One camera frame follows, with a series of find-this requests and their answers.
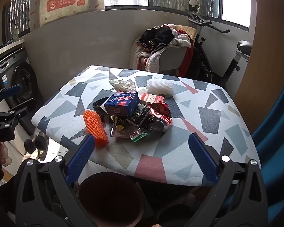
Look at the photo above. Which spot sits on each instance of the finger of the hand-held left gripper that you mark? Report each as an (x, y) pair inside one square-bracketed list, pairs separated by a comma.
[(11, 91), (8, 118)]

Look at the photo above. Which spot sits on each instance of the person's left hand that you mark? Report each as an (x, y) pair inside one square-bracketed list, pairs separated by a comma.
[(4, 156)]

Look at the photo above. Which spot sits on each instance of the flat cardboard sheet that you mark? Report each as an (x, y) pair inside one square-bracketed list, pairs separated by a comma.
[(61, 2)]

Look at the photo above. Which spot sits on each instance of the white paper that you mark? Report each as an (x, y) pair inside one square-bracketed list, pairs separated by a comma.
[(122, 85)]

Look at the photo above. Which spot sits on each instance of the white foam fruit net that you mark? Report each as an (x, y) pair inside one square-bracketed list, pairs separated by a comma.
[(159, 88)]

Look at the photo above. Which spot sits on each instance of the black snack packet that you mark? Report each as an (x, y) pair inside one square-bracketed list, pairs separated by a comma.
[(139, 114)]

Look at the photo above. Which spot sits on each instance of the black dumbbell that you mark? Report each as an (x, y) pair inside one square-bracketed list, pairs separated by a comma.
[(37, 141)]

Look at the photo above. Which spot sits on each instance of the gold wrapper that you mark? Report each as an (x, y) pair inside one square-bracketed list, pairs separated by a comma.
[(118, 123)]

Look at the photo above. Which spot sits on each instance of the grey washing machine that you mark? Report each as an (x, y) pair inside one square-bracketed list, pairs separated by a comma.
[(26, 80)]

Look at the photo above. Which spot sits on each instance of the geometric patterned table cover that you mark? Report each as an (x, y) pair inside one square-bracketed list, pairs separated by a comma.
[(179, 146)]

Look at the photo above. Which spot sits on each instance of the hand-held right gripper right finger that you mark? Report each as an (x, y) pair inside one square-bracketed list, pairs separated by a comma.
[(203, 158)]

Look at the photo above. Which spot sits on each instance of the black exercise bike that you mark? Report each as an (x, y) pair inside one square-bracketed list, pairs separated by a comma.
[(203, 61)]

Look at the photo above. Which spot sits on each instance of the black plastic bowl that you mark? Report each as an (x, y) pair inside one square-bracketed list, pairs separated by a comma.
[(98, 104)]

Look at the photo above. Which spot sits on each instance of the clear red green packet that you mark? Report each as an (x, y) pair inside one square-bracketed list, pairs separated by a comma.
[(137, 136)]

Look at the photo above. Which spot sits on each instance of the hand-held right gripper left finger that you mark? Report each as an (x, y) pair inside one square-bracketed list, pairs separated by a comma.
[(81, 157)]

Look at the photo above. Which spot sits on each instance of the small red white box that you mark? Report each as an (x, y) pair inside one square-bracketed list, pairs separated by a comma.
[(152, 97)]

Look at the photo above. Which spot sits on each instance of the red foil wrapper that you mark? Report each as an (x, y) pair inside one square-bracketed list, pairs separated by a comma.
[(159, 110)]

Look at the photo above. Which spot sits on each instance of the orange foam fruit net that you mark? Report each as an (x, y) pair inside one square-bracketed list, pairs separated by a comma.
[(94, 127)]

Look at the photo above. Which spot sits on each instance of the pile of clothes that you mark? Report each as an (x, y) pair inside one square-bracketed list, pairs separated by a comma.
[(161, 36)]

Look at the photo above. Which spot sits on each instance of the brown trash bin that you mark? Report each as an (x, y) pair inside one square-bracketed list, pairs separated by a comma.
[(108, 198)]

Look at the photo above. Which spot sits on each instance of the beige chair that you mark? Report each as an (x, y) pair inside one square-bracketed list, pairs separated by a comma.
[(172, 59)]

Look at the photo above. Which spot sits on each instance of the blue cardboard box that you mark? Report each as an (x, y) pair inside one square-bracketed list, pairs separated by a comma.
[(120, 102)]

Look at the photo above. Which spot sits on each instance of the wooden panel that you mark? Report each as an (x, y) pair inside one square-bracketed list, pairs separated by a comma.
[(262, 63)]

